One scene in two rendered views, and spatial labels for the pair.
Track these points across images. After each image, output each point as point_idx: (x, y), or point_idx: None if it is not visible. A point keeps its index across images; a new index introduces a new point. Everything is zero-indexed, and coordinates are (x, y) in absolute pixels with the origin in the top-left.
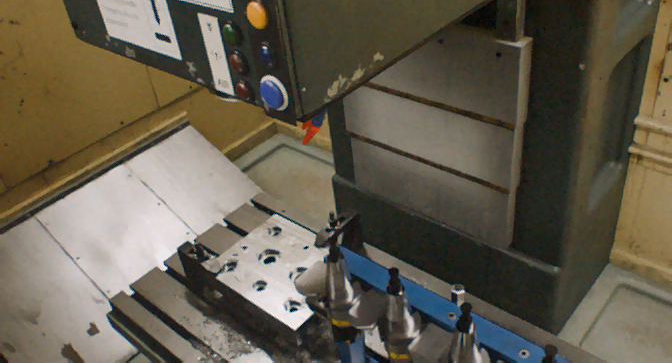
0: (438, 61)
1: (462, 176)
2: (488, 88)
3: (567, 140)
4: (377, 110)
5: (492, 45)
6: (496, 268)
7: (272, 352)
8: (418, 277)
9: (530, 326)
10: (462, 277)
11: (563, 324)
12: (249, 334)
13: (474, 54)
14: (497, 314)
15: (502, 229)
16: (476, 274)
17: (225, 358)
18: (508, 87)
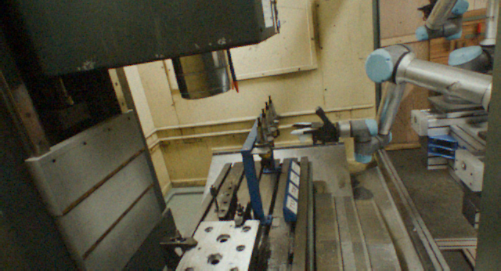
0: (111, 142)
1: (140, 197)
2: (131, 138)
3: (146, 146)
4: (94, 211)
5: (125, 116)
6: (161, 236)
7: (268, 251)
8: (190, 231)
9: (207, 196)
10: (156, 265)
11: None
12: (264, 266)
13: (121, 125)
14: (203, 204)
15: (157, 207)
16: (159, 253)
17: (286, 265)
18: (136, 131)
